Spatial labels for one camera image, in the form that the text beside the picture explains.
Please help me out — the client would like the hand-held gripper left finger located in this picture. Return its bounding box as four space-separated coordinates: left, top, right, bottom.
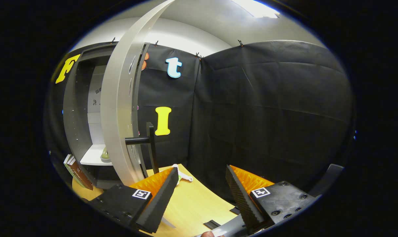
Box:
87 166 180 234

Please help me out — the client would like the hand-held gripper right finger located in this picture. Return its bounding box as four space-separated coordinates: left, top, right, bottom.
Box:
225 165 318 235

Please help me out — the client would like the black door handle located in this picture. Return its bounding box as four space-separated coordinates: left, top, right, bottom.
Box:
125 122 160 174

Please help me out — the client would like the pale green translucent cup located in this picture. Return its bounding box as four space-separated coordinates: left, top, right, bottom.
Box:
100 147 112 163

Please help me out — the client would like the grey flat bar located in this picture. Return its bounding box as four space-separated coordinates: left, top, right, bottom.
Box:
194 214 249 237

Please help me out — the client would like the green and white plush toy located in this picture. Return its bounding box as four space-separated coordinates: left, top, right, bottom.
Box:
171 164 193 186

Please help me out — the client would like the black backdrop cloth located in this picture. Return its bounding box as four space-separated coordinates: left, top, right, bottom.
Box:
49 39 354 204

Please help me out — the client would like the green book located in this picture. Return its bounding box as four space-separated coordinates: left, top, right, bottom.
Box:
63 154 87 188

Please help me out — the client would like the grey cabinet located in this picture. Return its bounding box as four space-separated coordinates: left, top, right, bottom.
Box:
62 42 152 190

